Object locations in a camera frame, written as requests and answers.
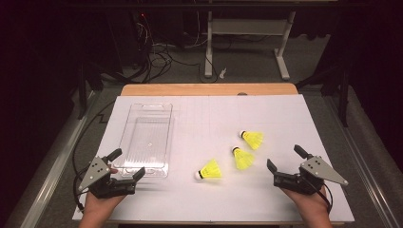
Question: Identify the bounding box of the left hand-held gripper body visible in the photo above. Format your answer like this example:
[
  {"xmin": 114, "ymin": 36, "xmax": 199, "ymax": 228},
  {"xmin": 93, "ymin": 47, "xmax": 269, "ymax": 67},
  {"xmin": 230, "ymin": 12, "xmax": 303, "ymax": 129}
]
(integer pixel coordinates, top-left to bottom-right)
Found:
[{"xmin": 78, "ymin": 156, "xmax": 137, "ymax": 200}]

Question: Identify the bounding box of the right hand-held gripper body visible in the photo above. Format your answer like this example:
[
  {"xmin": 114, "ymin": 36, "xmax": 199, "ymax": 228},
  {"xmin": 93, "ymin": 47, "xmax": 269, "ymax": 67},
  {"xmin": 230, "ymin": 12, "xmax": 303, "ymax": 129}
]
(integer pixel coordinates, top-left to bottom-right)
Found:
[{"xmin": 273, "ymin": 155, "xmax": 350, "ymax": 196}]

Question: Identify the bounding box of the yellow shuttlecock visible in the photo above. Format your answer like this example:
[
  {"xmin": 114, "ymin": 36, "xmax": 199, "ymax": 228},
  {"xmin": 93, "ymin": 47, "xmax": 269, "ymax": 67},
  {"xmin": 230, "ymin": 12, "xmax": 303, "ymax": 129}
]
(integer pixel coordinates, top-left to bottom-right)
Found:
[
  {"xmin": 231, "ymin": 145, "xmax": 256, "ymax": 171},
  {"xmin": 194, "ymin": 159, "xmax": 222, "ymax": 181},
  {"xmin": 239, "ymin": 129, "xmax": 265, "ymax": 151}
]

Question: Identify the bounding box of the clear plastic tray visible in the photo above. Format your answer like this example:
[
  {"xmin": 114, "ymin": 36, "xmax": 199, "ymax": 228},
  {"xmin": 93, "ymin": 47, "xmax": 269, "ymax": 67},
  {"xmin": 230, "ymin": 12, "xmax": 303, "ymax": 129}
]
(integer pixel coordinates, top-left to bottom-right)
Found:
[{"xmin": 112, "ymin": 103, "xmax": 175, "ymax": 179}]

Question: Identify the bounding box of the person's left hand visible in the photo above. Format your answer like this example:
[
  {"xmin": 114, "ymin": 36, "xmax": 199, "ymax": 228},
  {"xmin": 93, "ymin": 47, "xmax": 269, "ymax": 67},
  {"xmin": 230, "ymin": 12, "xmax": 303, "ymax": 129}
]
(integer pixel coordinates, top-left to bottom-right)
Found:
[{"xmin": 83, "ymin": 191, "xmax": 127, "ymax": 222}]

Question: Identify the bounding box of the person's right hand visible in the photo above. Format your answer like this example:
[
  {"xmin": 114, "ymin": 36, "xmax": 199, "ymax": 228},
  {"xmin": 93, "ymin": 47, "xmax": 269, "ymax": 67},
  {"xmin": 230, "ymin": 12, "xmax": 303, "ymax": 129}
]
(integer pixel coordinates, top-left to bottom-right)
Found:
[{"xmin": 280, "ymin": 188, "xmax": 331, "ymax": 222}]

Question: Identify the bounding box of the black metal stand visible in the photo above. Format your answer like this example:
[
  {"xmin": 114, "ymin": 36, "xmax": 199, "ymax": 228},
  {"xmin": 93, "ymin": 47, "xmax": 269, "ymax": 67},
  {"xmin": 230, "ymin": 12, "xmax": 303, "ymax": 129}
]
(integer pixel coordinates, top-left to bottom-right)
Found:
[
  {"xmin": 75, "ymin": 60, "xmax": 127, "ymax": 120},
  {"xmin": 296, "ymin": 65, "xmax": 351, "ymax": 127}
]

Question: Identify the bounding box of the white table mat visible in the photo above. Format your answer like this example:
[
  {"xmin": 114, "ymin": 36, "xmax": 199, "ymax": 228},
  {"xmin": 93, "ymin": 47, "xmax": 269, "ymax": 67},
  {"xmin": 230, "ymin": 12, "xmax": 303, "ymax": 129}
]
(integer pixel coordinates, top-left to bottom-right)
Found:
[{"xmin": 71, "ymin": 94, "xmax": 355, "ymax": 223}]

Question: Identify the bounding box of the wooden table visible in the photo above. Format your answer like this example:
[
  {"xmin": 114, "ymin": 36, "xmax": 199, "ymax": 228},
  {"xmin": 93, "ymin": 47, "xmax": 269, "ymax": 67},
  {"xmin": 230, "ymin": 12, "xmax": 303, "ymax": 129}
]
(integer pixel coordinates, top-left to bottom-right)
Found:
[{"xmin": 104, "ymin": 83, "xmax": 346, "ymax": 227}]

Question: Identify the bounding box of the black computer tower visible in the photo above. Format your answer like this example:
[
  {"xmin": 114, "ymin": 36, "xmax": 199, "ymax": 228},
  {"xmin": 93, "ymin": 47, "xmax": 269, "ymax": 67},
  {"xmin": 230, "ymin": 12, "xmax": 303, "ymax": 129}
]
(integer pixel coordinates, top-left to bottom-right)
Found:
[{"xmin": 107, "ymin": 12, "xmax": 153, "ymax": 69}]

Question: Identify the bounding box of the white metal stand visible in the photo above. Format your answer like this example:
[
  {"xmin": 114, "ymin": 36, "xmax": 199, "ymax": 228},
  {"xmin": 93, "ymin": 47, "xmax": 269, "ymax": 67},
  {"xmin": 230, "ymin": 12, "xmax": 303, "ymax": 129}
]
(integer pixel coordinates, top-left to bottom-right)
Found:
[{"xmin": 203, "ymin": 10, "xmax": 297, "ymax": 81}]

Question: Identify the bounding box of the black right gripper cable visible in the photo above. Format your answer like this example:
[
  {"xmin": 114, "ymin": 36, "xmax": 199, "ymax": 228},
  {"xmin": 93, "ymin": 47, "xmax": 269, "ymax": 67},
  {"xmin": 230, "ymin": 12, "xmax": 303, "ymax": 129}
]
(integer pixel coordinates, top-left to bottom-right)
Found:
[{"xmin": 298, "ymin": 175, "xmax": 334, "ymax": 215}]

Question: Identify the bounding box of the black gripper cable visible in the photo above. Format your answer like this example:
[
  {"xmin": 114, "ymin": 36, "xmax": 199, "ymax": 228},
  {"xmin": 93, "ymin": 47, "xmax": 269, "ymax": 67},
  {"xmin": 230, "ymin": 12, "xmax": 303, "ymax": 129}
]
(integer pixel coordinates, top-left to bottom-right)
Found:
[
  {"xmin": 71, "ymin": 100, "xmax": 117, "ymax": 214},
  {"xmin": 298, "ymin": 175, "xmax": 334, "ymax": 215}
]

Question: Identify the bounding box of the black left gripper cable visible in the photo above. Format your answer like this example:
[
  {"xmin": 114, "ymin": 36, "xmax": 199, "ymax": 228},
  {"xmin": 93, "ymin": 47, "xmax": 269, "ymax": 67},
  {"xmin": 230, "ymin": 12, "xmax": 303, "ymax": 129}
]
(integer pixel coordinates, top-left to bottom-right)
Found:
[{"xmin": 71, "ymin": 100, "xmax": 117, "ymax": 214}]

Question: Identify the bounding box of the silver aluminium rail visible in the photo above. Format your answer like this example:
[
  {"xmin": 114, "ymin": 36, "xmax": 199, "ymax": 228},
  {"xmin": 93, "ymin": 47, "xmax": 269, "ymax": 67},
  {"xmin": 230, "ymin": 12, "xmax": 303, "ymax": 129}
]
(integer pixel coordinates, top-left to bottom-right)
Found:
[
  {"xmin": 18, "ymin": 91, "xmax": 96, "ymax": 228},
  {"xmin": 326, "ymin": 96, "xmax": 403, "ymax": 228}
]

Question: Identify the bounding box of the bundle of floor cables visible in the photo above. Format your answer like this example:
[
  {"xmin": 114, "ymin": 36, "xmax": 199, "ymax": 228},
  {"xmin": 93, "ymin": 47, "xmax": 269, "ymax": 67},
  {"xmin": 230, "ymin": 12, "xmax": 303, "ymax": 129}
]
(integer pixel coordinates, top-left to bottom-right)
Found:
[{"xmin": 136, "ymin": 12, "xmax": 220, "ymax": 84}]

